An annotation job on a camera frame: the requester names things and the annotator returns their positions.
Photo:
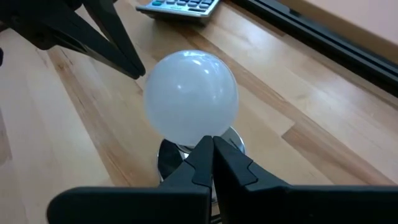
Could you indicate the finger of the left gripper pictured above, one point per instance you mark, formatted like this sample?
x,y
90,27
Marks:
x,y
56,28
121,37

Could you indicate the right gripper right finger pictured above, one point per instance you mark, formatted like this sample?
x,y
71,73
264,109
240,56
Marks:
x,y
311,205

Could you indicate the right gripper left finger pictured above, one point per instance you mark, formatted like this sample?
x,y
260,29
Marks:
x,y
124,205

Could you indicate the chrome lamp socket base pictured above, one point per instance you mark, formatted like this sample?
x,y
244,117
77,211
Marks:
x,y
169,155

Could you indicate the white lightbulb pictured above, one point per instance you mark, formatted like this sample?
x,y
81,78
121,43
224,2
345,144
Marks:
x,y
189,99

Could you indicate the silver calculator with dark keys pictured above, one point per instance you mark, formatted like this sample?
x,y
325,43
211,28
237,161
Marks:
x,y
180,6

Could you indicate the tan desk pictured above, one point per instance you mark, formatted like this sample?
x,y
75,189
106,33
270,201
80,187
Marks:
x,y
373,18

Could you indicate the black aluminium table frame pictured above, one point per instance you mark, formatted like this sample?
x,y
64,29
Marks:
x,y
342,51

